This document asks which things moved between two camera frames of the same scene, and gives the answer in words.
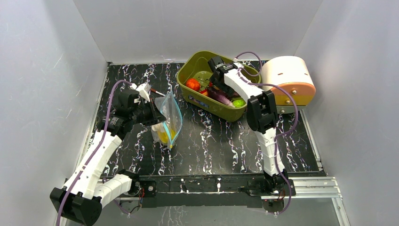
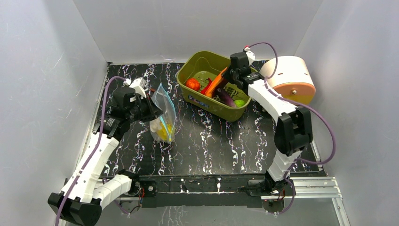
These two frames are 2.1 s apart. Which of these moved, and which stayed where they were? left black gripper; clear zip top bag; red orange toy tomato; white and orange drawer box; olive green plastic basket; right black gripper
Moved: clear zip top bag; right black gripper
Stayed: white and orange drawer box; red orange toy tomato; olive green plastic basket; left black gripper
